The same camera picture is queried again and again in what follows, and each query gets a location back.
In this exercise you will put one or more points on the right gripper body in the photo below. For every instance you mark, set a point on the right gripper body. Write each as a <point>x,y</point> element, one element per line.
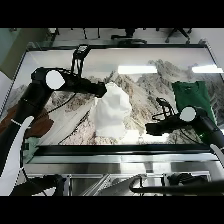
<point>157,128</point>

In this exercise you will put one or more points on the white garment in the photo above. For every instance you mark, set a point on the white garment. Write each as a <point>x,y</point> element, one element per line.
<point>111,111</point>

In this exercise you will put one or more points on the black office chair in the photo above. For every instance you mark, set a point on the black office chair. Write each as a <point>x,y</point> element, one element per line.
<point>178,32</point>
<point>128,36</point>

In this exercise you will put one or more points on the silver frame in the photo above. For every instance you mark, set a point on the silver frame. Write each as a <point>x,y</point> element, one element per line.
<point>110,166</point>

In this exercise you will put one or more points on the pale green garment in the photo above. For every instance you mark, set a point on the pale green garment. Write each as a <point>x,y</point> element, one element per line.
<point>30,148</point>

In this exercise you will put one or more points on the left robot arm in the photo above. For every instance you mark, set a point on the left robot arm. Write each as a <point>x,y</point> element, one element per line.
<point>31,100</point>

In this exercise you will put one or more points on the brown garment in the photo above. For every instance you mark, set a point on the brown garment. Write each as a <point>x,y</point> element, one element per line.
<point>41,126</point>

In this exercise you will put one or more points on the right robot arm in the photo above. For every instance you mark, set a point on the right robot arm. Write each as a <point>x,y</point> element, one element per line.
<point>206,128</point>

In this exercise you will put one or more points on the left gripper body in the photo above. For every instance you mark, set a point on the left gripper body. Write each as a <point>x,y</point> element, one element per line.
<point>96,89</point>

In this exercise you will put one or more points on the green T-shirt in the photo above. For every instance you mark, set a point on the green T-shirt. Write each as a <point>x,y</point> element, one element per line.
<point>192,95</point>

